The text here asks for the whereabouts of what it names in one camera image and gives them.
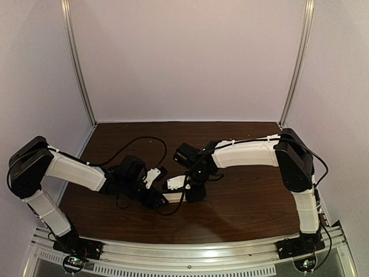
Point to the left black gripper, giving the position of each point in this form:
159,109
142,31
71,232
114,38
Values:
153,198

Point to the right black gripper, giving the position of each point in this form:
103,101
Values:
195,193

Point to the white remote control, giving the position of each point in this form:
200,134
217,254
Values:
173,197

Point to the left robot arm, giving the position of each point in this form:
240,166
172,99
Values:
37,159

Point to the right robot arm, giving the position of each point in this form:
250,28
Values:
285,151

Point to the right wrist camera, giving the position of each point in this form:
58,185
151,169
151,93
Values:
175,183

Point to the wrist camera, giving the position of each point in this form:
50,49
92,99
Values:
175,183
154,175

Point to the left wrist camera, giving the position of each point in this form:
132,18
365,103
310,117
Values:
154,175

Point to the front aluminium rail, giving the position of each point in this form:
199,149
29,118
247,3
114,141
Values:
244,258

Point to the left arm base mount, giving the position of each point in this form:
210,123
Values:
80,251

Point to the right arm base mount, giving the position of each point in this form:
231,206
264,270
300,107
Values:
304,247

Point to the right aluminium frame post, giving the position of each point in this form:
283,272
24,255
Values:
308,18

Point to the aluminium frame post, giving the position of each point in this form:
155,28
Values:
71,40
308,18

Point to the left aluminium frame post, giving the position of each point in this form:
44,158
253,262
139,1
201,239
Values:
71,40

